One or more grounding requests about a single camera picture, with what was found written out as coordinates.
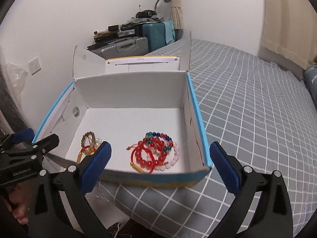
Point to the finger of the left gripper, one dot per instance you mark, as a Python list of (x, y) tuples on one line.
[(8, 141), (41, 147)]

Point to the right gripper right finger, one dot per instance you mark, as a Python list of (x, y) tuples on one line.
[(273, 215)]

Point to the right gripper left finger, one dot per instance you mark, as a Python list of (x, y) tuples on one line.
[(48, 217)]

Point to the white pearl beads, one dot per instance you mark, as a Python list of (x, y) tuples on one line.
[(94, 143)]

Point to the person's left hand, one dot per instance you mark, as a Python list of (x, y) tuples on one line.
[(19, 200)]

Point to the grey checked bed sheet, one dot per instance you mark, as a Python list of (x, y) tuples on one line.
[(259, 113)]

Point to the blue orange cardboard box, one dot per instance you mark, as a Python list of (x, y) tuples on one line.
[(121, 100)]

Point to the black electronics stack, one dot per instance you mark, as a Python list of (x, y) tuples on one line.
[(111, 34)]

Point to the grey hard case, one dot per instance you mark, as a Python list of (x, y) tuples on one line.
[(129, 47)]

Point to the blue lettered pillow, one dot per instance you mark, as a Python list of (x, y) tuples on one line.
[(310, 79)]

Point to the teal suitcase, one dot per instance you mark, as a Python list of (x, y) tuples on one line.
[(154, 32)]

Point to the light blue cloth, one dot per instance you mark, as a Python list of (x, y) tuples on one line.
[(169, 32)]

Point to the tied beige curtain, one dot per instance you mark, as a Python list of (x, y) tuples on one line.
[(177, 14)]

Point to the white wall socket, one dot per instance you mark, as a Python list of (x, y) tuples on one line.
[(34, 66)]

